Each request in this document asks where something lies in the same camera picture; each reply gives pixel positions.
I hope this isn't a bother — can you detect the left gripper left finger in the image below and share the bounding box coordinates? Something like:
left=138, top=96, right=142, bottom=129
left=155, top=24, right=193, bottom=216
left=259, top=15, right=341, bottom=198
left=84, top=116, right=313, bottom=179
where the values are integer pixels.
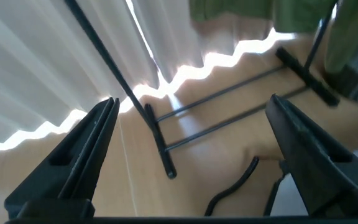
left=4, top=97, right=121, bottom=218

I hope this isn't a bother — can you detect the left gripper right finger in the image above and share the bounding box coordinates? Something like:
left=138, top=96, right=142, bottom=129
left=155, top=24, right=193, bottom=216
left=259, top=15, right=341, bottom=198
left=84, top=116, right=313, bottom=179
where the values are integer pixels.
left=265, top=94, right=358, bottom=217

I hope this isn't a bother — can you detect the green shirt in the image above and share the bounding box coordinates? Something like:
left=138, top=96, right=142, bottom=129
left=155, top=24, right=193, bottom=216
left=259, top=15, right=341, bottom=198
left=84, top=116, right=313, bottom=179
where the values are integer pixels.
left=190, top=0, right=358, bottom=74

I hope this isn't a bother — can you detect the black clothes rack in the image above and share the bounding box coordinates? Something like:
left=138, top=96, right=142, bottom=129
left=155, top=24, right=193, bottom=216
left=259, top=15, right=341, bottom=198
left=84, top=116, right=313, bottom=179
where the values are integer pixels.
left=63, top=0, right=341, bottom=180

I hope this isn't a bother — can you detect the beige curtain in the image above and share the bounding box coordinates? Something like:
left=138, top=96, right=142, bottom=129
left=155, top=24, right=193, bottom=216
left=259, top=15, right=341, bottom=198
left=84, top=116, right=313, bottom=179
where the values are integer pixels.
left=0, top=0, right=276, bottom=147

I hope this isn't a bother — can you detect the black cable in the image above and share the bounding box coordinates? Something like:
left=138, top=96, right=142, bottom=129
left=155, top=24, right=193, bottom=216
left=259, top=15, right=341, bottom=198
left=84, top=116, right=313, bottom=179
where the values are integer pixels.
left=204, top=155, right=290, bottom=217

